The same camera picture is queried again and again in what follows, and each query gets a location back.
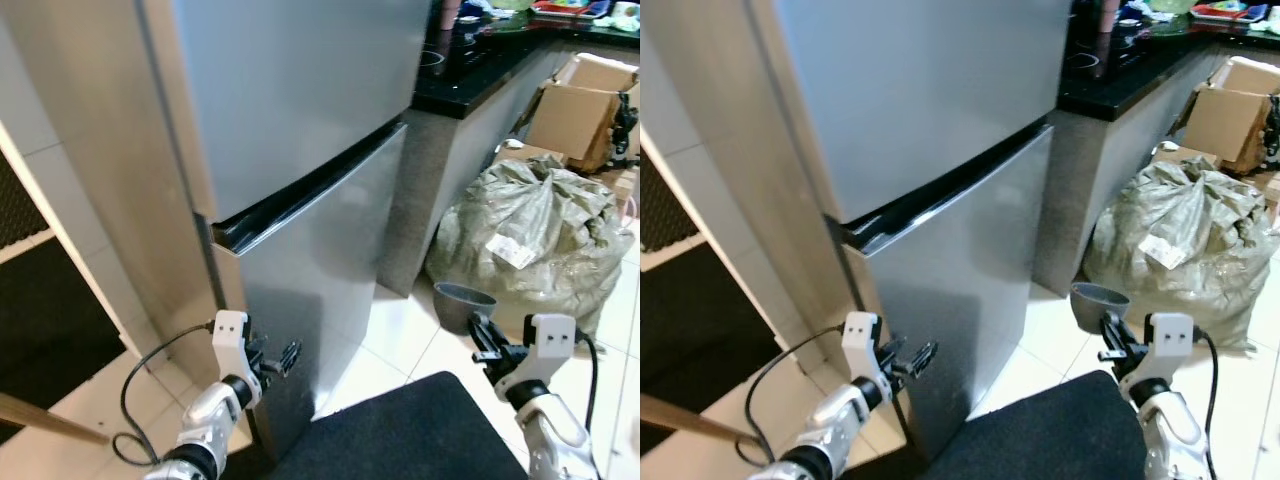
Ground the dark blue-grey mug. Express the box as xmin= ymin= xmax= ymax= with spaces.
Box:
xmin=1070 ymin=283 xmax=1131 ymax=336
xmin=433 ymin=282 xmax=498 ymax=336

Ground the silver two-door fridge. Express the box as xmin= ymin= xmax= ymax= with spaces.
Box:
xmin=0 ymin=0 xmax=436 ymax=461
xmin=640 ymin=0 xmax=1076 ymax=461

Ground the dark carpet rug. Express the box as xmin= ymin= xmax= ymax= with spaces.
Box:
xmin=920 ymin=370 xmax=1151 ymax=480
xmin=265 ymin=370 xmax=531 ymax=480

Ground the grey-green woven sack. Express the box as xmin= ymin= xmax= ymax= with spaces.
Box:
xmin=1085 ymin=158 xmax=1280 ymax=351
xmin=425 ymin=155 xmax=636 ymax=336

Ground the flat cardboard box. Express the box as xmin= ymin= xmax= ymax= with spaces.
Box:
xmin=495 ymin=140 xmax=566 ymax=166
xmin=1150 ymin=143 xmax=1211 ymax=166

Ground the large open cardboard box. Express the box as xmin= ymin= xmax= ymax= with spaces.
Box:
xmin=522 ymin=55 xmax=641 ymax=173
xmin=1180 ymin=57 xmax=1280 ymax=173

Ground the black-topped kitchen counter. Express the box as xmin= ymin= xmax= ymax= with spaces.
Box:
xmin=378 ymin=0 xmax=641 ymax=298
xmin=1032 ymin=0 xmax=1280 ymax=296

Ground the black handheld device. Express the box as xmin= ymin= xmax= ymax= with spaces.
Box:
xmin=612 ymin=95 xmax=641 ymax=159
xmin=1262 ymin=95 xmax=1280 ymax=166

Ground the silver freezer door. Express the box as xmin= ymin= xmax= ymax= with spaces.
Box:
xmin=140 ymin=0 xmax=433 ymax=223
xmin=775 ymin=0 xmax=1073 ymax=223

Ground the red tray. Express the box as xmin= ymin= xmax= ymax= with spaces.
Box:
xmin=530 ymin=0 xmax=601 ymax=21
xmin=1195 ymin=0 xmax=1263 ymax=23

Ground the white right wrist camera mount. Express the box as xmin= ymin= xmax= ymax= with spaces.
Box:
xmin=495 ymin=314 xmax=578 ymax=401
xmin=1120 ymin=312 xmax=1196 ymax=396

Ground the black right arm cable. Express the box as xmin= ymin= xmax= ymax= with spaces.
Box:
xmin=1192 ymin=328 xmax=1221 ymax=471
xmin=572 ymin=335 xmax=601 ymax=441

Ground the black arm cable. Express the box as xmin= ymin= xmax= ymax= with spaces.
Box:
xmin=110 ymin=322 xmax=216 ymax=469
xmin=1192 ymin=328 xmax=1221 ymax=471
xmin=572 ymin=335 xmax=601 ymax=441
xmin=735 ymin=325 xmax=846 ymax=466

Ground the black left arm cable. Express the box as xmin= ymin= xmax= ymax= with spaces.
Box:
xmin=735 ymin=325 xmax=846 ymax=466
xmin=110 ymin=322 xmax=216 ymax=469

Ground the black foam wall mat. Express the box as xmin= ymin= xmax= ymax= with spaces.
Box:
xmin=640 ymin=150 xmax=696 ymax=253
xmin=0 ymin=150 xmax=56 ymax=251

